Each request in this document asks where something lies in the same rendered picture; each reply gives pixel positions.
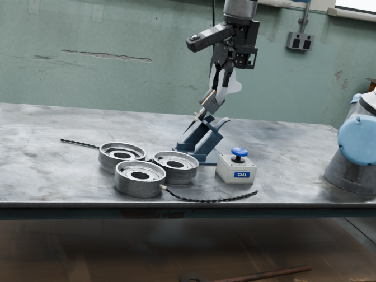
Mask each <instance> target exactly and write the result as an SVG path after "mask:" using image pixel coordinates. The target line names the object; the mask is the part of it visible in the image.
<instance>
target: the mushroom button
mask: <svg viewBox="0 0 376 282"><path fill-rule="evenodd" d="M231 153H232V154H234V155H236V159H237V160H241V157H245V156H248V151H247V150H246V149H244V148H241V147H234V148H232V149H231Z"/></svg>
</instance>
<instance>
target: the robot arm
mask: <svg viewBox="0 0 376 282"><path fill-rule="evenodd" d="M257 4H258V0H225V5H224V11H223V12H224V13H225V14H224V15H223V20H224V21H225V22H222V23H220V24H218V25H216V26H214V27H211V28H209V29H207V30H205V31H203V32H200V33H198V34H196V35H193V36H191V37H189V38H187V39H186V44H187V47H188V49H190V50H191V51H192V52H194V53H196V52H198V51H201V50H203V49H205V48H207V47H209V46H211V45H213V44H216V45H215V47H214V51H213V55H212V58H211V62H210V73H209V78H210V81H209V85H210V89H213V90H216V91H217V94H216V95H215V98H216V101H217V104H218V105H221V103H222V102H223V100H224V97H225V95H229V94H232V93H237V92H239V91H240V90H241V89H242V85H241V84H240V83H239V82H237V81H236V71H235V70H234V69H233V68H234V67H236V68H237V69H254V66H255V61H256V57H257V52H258V48H256V47H255V45H256V39H257V34H258V31H259V26H260V22H257V21H255V20H252V18H255V14H256V9H257ZM251 54H255V57H254V61H253V65H252V64H251V60H249V57H250V56H251ZM350 105H351V106H350V110H349V113H348V116H347V118H346V119H345V121H344V123H343V124H342V125H341V126H340V128H339V131H338V134H337V142H338V146H339V148H338V150H337V152H336V153H335V155H334V156H333V158H332V159H331V161H330V163H329V164H328V165H327V166H326V168H325V172H324V177H325V179H326V180H327V181H328V182H330V183H331V184H333V185H335V186H337V187H339V188H341V189H343V190H346V191H349V192H353V193H356V194H361V195H376V88H375V89H374V91H372V92H369V93H365V94H356V95H355V96H354V97H353V99H352V101H351V102H350Z"/></svg>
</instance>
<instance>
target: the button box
mask: <svg viewBox="0 0 376 282"><path fill-rule="evenodd" d="M256 170H257V167H256V166H255V165H254V164H253V163H252V162H251V161H250V160H249V159H248V158H247V157H241V160H237V159H236V155H226V154H219V156H218V161H217V166H216V169H215V171H216V173H217V174H218V175H219V176H220V178H221V179H222V180H223V181H224V182H225V183H226V184H245V185H253V182H254V179H255V174H256Z"/></svg>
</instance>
